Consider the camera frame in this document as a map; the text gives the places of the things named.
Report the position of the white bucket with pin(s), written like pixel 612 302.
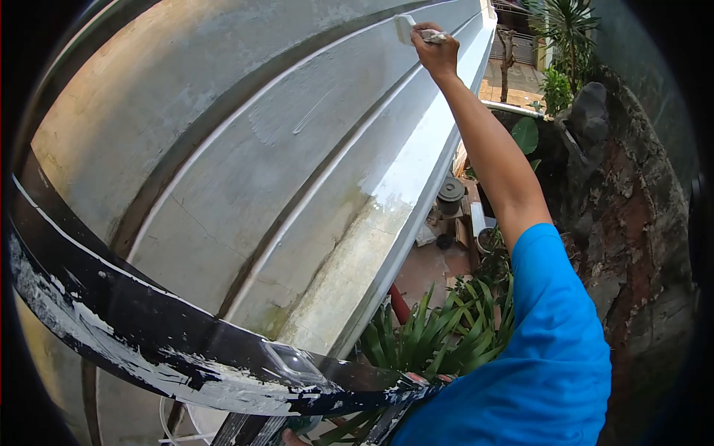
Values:
pixel 203 421

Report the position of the black paint-stained ladder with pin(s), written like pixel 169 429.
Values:
pixel 145 329

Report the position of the small green bush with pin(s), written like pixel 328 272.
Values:
pixel 556 91

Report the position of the white pipe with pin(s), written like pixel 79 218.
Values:
pixel 510 107

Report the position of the tall palm plant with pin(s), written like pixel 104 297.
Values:
pixel 566 33

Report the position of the dark pot with lid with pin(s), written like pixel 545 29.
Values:
pixel 450 195

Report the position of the person's right fingers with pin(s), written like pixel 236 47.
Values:
pixel 428 30

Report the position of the metal gate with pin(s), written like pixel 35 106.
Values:
pixel 521 47

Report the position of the white paint brush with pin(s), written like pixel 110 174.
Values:
pixel 404 27

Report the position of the person's right hand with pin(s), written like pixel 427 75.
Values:
pixel 440 56

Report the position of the large green leaf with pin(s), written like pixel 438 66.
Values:
pixel 525 135

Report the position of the person's left hand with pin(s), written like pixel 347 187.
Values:
pixel 293 439

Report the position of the white flower pot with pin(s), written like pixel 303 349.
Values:
pixel 484 238

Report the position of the bare tree trunk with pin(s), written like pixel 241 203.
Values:
pixel 506 61

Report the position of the red pipe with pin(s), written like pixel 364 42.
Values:
pixel 399 305

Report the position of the spiky green leafy plant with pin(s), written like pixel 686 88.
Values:
pixel 435 340

